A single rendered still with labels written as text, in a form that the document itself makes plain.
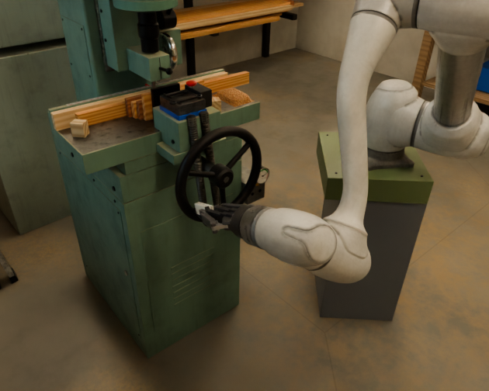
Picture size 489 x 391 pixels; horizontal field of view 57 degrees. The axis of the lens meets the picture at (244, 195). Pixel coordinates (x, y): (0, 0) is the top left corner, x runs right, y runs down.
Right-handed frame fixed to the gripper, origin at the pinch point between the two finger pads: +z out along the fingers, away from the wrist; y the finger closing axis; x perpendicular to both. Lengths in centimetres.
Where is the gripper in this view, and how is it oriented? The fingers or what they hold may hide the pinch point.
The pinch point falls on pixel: (204, 209)
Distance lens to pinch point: 114.8
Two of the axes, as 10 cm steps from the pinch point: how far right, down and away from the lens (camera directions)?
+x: 2.0, 9.3, 3.1
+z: -6.0, -1.3, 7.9
